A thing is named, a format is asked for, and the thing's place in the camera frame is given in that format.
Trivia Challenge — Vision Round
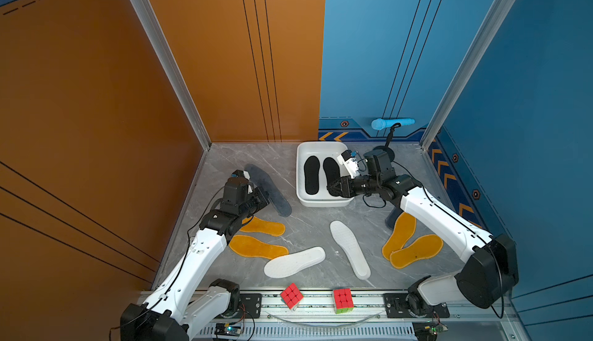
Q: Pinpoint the rubik's cube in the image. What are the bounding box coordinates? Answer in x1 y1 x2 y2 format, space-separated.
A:
333 289 355 314
280 283 304 311

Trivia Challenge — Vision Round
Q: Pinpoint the yellow insole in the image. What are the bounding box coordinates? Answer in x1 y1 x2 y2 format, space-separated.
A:
240 217 286 237
389 235 444 269
229 235 289 260
381 212 416 259

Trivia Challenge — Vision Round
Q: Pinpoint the white insole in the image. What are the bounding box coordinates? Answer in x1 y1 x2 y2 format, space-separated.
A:
263 247 326 279
330 221 372 280

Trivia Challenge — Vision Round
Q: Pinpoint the left rubik's cube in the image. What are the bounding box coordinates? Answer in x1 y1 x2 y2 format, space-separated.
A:
280 283 304 311

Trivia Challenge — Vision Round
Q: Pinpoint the yellow insole lower left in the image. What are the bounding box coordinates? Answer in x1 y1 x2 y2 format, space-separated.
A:
229 235 289 260

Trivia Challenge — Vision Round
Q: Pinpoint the black microphone stand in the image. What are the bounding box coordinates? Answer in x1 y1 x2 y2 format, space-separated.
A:
374 122 402 162

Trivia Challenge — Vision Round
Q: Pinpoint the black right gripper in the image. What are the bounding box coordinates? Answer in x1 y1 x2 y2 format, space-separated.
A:
326 174 382 199

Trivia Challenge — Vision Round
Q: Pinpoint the right circuit board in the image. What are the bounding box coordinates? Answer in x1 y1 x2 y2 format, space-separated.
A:
412 323 449 341

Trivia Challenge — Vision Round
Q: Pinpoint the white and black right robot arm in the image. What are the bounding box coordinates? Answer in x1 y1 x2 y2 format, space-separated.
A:
327 149 519 317

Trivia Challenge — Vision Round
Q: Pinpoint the left green circuit board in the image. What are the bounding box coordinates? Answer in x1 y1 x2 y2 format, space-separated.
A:
213 323 243 340

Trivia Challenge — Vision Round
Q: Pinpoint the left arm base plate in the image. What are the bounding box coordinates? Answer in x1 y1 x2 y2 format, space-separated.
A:
216 293 263 319

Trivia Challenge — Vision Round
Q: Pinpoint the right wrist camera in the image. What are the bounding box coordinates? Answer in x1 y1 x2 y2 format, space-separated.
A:
338 149 361 179

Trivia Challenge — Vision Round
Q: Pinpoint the black insole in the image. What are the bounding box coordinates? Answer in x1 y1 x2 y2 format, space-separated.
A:
304 156 321 195
323 157 341 185

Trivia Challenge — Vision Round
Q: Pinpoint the dark grey insole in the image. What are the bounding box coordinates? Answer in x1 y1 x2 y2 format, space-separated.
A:
245 164 292 218
385 207 403 230

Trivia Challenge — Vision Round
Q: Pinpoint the clear curved strip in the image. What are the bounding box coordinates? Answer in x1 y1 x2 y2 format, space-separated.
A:
267 313 381 330

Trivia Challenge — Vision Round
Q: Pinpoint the white insole right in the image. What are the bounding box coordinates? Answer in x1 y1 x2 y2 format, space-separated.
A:
330 221 372 280

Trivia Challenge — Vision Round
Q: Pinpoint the right rubik's cube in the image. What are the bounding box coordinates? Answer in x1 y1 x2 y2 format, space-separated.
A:
333 289 355 314

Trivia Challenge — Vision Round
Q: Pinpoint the aluminium front rail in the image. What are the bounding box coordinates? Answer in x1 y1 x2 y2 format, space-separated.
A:
138 289 529 341

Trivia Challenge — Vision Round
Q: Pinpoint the yellow insole right outer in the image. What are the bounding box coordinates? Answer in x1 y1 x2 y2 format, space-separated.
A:
389 235 444 269

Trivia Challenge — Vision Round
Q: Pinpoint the yellow insole upper left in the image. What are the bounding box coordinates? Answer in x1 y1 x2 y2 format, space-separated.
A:
240 217 286 237

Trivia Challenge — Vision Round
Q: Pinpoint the white rectangular storage box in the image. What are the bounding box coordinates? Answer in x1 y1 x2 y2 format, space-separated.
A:
296 141 353 208

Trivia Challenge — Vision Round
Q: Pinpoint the white insole left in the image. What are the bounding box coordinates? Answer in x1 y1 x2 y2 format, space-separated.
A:
263 247 326 279

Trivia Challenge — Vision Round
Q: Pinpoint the yellow insole right inner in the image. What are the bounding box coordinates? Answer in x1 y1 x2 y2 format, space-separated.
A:
381 212 416 259

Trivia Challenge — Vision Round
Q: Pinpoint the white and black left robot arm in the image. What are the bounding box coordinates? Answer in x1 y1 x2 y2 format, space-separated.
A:
109 171 274 340

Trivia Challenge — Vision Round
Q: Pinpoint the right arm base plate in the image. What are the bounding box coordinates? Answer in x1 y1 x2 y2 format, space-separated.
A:
383 293 450 319

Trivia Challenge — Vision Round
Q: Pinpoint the blue microphone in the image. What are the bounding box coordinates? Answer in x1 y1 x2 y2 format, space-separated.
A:
371 118 415 131

